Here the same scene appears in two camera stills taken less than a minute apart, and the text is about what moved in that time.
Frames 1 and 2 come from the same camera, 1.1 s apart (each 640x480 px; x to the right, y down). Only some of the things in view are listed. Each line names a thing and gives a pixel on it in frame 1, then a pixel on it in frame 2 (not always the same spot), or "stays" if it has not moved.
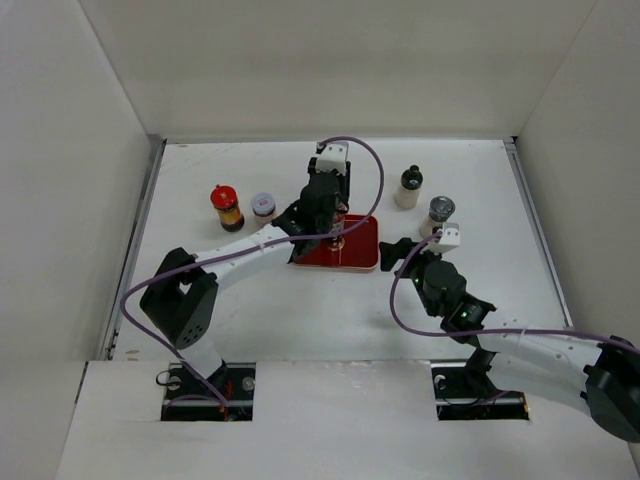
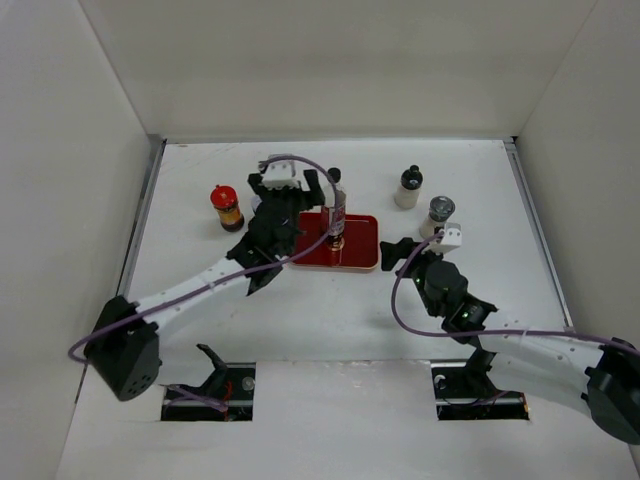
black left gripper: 343,184 -> 309,199
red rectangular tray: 360,250 stays
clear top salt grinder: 440,210 stays
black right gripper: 390,251 stays
